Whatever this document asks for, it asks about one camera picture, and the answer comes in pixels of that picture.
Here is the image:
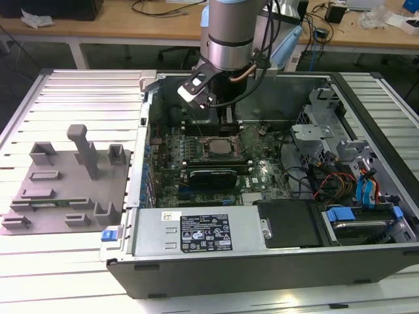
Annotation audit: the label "black graphics card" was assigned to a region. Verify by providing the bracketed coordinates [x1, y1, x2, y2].
[188, 168, 238, 190]

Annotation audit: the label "thin wire locking lever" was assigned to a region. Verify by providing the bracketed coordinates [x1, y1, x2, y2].
[200, 156, 245, 162]
[194, 119, 207, 142]

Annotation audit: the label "silver chipset heatsink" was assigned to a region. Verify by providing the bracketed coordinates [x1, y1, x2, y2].
[242, 192, 266, 205]

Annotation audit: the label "grey parts rack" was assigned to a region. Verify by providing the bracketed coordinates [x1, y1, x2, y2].
[0, 123, 134, 236]

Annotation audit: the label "pale grey case latch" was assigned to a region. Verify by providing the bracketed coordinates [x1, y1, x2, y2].
[139, 70, 158, 94]

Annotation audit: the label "crumpled white paper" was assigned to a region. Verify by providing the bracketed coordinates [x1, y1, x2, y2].
[20, 9, 55, 29]

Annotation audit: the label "black plastic drive cover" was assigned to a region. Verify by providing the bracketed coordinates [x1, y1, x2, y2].
[255, 199, 328, 249]

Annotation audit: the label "blue data wire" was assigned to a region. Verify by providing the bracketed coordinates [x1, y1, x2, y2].
[355, 166, 380, 209]

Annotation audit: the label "small black box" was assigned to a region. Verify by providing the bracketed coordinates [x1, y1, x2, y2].
[325, 5, 347, 24]

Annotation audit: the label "green motherboard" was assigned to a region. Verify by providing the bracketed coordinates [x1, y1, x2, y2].
[149, 122, 295, 209]

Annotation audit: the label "clear plastic bag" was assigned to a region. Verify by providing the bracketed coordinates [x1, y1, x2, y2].
[358, 5, 405, 31]

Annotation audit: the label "silver square CPU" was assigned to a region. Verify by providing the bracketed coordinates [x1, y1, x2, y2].
[208, 139, 234, 156]

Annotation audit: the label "wooden desk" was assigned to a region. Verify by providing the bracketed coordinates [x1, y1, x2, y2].
[0, 0, 419, 71]

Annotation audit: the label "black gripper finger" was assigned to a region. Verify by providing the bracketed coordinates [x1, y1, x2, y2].
[215, 105, 227, 136]
[225, 105, 240, 137]

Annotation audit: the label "black monitor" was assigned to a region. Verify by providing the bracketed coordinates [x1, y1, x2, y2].
[0, 0, 105, 21]

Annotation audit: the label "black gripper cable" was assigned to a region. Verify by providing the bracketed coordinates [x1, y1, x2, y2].
[209, 0, 285, 109]

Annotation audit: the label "black cable bundle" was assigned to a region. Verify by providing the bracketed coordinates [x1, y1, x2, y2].
[283, 163, 321, 200]

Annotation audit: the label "open black PC case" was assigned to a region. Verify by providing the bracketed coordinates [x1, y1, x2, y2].
[106, 70, 419, 300]

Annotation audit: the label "white cardboard box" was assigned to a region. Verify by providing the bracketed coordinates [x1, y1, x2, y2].
[399, 18, 419, 35]

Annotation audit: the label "red orange power wires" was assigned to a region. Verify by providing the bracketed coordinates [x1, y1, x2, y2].
[312, 171, 357, 200]

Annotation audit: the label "CPU socket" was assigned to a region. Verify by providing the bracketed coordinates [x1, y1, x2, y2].
[199, 135, 244, 162]

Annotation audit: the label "black expansion slot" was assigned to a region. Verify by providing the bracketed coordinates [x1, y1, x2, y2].
[178, 193, 236, 201]

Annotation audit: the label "grey power supply unit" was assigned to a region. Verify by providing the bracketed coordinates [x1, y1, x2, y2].
[130, 207, 263, 258]

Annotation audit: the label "hard disk blue carrier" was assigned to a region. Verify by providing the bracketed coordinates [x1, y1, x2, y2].
[322, 205, 405, 246]

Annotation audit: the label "black RAM slot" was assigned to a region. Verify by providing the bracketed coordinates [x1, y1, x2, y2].
[181, 131, 245, 137]
[181, 125, 244, 130]
[181, 128, 244, 133]
[182, 167, 254, 173]
[183, 158, 253, 164]
[183, 162, 253, 167]
[183, 164, 253, 170]

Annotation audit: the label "metal socket cover frame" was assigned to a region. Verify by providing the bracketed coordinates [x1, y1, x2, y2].
[236, 126, 263, 156]

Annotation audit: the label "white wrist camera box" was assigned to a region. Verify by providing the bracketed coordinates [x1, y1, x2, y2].
[177, 75, 213, 109]

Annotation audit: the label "grey metal disk bay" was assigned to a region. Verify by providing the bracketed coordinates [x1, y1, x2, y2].
[289, 123, 333, 164]

